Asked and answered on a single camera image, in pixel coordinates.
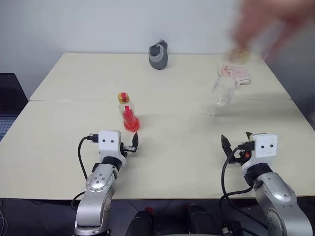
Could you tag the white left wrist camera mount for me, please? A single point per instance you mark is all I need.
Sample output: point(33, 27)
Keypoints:
point(109, 140)

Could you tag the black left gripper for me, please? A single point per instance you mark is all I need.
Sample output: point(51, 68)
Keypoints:
point(128, 149)

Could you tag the clear plastic wine glass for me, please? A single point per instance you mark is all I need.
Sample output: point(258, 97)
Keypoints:
point(222, 93)

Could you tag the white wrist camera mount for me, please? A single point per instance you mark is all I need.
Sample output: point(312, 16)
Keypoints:
point(267, 142)
point(109, 140)

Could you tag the pink towel cloth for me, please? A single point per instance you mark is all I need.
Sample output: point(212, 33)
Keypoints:
point(236, 72)

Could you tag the dark rounded shape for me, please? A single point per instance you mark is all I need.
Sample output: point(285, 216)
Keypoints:
point(141, 223)
point(203, 221)

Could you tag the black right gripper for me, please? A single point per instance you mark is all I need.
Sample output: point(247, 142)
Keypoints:
point(240, 160)

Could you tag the red liquid plastic bottle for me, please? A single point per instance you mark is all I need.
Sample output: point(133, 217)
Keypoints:
point(129, 123)

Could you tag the dark laptop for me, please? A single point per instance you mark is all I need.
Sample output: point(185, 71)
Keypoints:
point(9, 98)

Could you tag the yellow and red bottle cap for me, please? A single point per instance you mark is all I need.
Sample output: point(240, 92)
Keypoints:
point(123, 97)

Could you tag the person's bare hand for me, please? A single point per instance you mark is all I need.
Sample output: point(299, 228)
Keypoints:
point(270, 14)

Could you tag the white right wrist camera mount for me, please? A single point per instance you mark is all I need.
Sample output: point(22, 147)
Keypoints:
point(267, 142)

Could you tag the yellowish round object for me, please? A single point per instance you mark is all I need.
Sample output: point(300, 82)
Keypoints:
point(238, 56)

